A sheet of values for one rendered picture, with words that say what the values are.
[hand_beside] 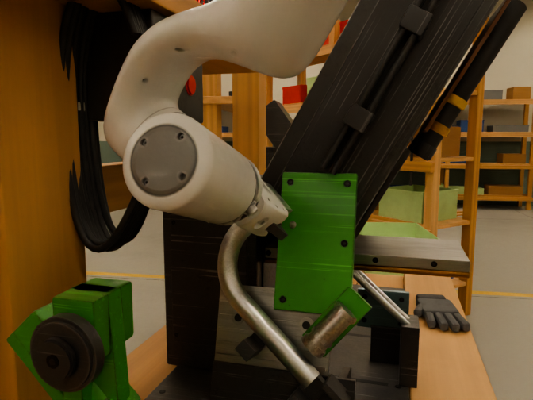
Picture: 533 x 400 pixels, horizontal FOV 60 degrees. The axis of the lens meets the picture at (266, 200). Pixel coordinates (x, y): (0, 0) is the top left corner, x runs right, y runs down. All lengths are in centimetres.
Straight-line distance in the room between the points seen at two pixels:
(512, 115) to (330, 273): 961
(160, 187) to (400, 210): 320
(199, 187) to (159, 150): 5
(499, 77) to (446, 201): 673
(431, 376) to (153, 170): 69
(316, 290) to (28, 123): 44
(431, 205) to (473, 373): 242
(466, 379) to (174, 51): 75
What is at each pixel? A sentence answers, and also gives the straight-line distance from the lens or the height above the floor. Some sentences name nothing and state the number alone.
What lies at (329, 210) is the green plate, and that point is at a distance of 70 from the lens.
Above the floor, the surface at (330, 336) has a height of 106.
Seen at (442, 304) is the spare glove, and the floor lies 93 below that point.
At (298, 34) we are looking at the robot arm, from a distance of 36.
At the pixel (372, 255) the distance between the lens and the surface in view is 81.
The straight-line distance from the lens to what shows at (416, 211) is 345.
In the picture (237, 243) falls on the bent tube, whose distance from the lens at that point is 69.
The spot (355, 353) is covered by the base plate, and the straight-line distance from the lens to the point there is 98.
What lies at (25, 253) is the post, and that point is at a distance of 64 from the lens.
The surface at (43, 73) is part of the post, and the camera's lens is 66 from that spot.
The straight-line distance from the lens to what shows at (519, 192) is 976.
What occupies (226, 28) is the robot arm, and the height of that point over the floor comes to 141.
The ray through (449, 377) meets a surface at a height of 90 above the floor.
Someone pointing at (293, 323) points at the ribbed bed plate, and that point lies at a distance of 72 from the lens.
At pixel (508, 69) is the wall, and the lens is 1025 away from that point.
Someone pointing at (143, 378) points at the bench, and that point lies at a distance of 95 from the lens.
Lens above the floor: 133
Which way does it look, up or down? 8 degrees down
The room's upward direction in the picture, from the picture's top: straight up
